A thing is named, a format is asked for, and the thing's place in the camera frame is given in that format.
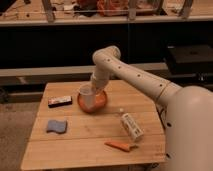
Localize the white ceramic cup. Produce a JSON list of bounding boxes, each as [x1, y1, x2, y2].
[[79, 84, 95, 108]]

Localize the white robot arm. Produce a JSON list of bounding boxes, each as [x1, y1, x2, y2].
[[91, 46, 213, 171]]

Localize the orange ceramic bowl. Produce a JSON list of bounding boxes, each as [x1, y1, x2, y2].
[[77, 90, 108, 113]]

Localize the white plastic bottle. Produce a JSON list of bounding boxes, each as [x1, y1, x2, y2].
[[120, 110, 143, 142]]

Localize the wooden table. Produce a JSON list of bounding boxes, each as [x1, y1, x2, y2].
[[21, 80, 165, 171]]

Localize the orange toy carrot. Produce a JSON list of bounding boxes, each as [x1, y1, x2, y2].
[[105, 141, 137, 152]]

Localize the blue sponge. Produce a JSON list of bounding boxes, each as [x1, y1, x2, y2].
[[46, 120, 67, 134]]

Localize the black box on right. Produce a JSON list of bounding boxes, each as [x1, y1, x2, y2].
[[165, 45, 213, 74]]

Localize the long wooden shelf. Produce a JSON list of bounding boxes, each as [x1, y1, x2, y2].
[[0, 0, 213, 28]]

